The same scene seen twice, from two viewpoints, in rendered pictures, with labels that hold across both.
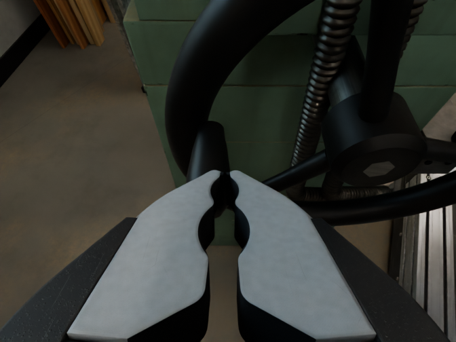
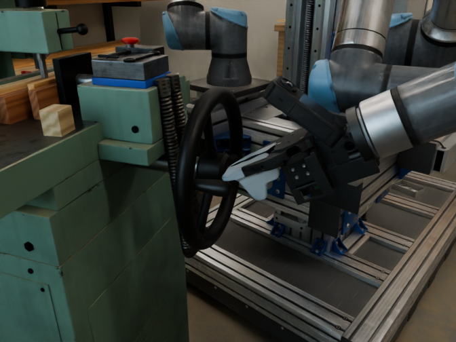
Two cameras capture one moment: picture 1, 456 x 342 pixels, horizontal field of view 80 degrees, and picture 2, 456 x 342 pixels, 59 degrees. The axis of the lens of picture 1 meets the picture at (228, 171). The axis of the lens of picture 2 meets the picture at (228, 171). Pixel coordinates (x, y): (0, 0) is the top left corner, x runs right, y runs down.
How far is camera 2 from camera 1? 0.54 m
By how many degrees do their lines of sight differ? 59
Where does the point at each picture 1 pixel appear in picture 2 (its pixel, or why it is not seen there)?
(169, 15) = (72, 197)
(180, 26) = (78, 201)
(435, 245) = (234, 265)
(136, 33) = (56, 222)
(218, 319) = not seen: outside the picture
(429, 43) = not seen: hidden behind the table
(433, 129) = not seen: hidden behind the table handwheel
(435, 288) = (262, 279)
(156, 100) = (68, 276)
